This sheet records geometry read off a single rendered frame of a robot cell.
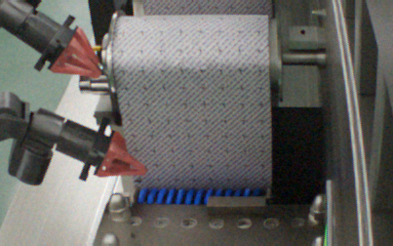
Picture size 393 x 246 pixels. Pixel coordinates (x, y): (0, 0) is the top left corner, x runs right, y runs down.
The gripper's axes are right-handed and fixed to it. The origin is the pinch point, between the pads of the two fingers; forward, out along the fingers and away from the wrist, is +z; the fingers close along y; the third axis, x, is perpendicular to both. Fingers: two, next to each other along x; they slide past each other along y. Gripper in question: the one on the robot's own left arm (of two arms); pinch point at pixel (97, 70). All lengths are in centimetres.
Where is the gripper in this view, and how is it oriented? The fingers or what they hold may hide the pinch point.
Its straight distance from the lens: 113.0
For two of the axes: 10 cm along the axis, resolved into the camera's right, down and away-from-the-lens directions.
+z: 8.1, 5.5, 1.9
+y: -2.0, 5.7, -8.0
